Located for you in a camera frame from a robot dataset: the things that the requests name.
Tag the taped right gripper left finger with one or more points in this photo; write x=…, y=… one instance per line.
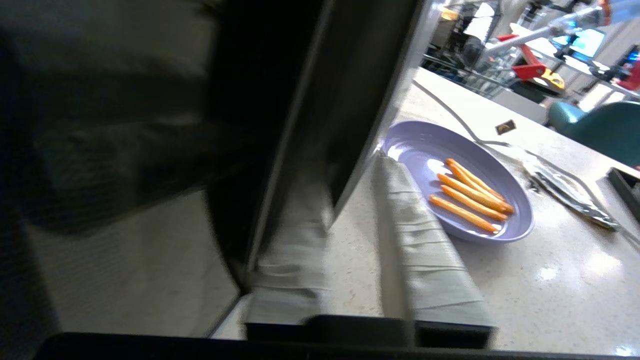
x=295, y=260

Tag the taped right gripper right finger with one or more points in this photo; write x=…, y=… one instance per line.
x=425, y=265

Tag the purple plastic plate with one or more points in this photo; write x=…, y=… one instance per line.
x=425, y=145

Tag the silver black microwave oven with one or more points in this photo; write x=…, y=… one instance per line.
x=100, y=100

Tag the clear plastic wrapper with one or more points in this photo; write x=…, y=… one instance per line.
x=565, y=192

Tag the small brown paper tag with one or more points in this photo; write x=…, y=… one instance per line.
x=505, y=127

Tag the black box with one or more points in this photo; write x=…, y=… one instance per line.
x=627, y=190

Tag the teal chair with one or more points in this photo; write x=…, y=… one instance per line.
x=600, y=130

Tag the red yellow tool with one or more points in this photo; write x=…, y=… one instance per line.
x=530, y=70

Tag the blue lit monitor screen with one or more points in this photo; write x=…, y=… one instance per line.
x=587, y=42

